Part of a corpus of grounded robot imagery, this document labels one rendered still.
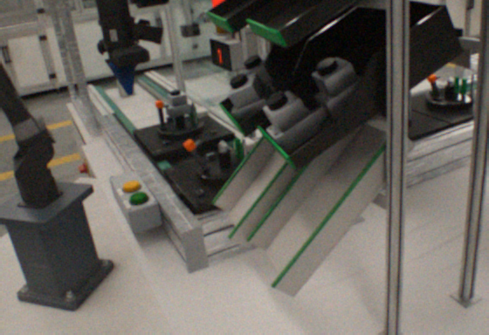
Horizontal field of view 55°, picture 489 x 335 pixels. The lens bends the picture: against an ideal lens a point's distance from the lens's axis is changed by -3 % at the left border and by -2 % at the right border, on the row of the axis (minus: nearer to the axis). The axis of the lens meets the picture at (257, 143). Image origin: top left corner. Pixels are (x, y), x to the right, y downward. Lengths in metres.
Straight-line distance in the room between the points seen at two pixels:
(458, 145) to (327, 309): 0.64
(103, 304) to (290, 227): 0.41
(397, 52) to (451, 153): 0.77
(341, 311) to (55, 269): 0.53
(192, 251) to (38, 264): 0.29
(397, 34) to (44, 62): 5.92
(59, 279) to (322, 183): 0.53
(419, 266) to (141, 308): 0.54
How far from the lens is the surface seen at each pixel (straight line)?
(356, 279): 0.97
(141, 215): 1.10
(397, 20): 0.60
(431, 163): 1.30
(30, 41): 6.33
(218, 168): 1.13
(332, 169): 0.79
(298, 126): 0.66
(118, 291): 1.03
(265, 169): 0.91
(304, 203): 0.80
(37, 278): 1.04
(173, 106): 1.40
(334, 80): 0.66
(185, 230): 0.97
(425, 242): 1.07
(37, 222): 0.92
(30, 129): 0.93
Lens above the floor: 1.47
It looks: 23 degrees down
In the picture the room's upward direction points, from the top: 6 degrees counter-clockwise
